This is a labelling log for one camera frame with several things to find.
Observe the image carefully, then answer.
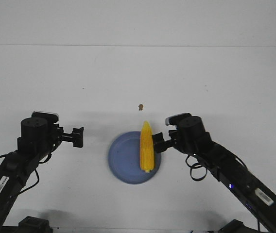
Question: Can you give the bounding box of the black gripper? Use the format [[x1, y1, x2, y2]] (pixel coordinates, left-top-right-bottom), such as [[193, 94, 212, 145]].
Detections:
[[152, 130, 180, 153], [52, 124, 84, 148]]

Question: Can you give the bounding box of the yellow corn cob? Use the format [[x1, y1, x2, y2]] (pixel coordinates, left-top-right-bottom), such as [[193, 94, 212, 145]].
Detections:
[[139, 121, 155, 173]]

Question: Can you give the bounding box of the blue round plate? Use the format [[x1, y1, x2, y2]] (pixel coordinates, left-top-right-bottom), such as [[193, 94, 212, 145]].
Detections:
[[107, 131, 162, 184]]

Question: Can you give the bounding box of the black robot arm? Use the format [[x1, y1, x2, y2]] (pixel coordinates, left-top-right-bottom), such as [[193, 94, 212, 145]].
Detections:
[[0, 112, 84, 231], [152, 113, 276, 233]]

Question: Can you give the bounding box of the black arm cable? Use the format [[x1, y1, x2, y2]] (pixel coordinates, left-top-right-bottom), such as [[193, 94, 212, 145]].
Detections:
[[185, 154, 208, 181], [0, 150, 52, 195]]

